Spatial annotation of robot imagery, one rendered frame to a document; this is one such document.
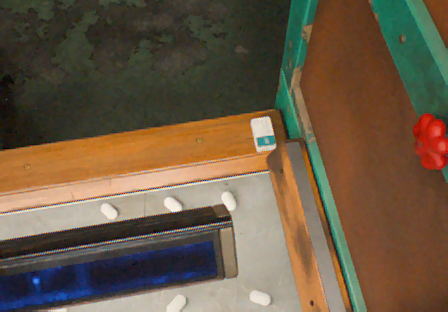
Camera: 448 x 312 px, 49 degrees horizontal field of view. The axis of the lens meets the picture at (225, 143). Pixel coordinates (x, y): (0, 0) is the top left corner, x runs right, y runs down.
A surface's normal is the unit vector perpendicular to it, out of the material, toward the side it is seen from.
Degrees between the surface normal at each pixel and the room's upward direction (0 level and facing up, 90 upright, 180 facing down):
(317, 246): 0
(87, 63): 0
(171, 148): 0
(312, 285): 66
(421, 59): 90
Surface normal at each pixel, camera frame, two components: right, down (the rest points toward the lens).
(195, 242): 0.14, 0.48
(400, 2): -0.98, 0.15
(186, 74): 0.00, -0.47
